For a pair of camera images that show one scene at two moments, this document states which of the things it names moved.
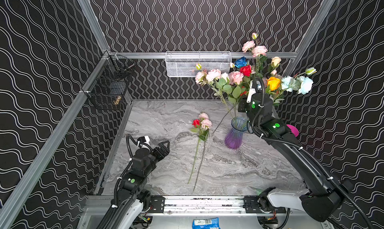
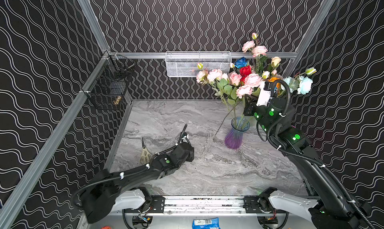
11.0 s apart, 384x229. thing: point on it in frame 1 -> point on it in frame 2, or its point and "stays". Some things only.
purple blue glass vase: (234, 136) stays
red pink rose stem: (202, 126) -> (251, 80)
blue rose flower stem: (241, 62) stays
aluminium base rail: (240, 204) stays
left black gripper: (160, 151) -> (183, 139)
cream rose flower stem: (275, 61) stays
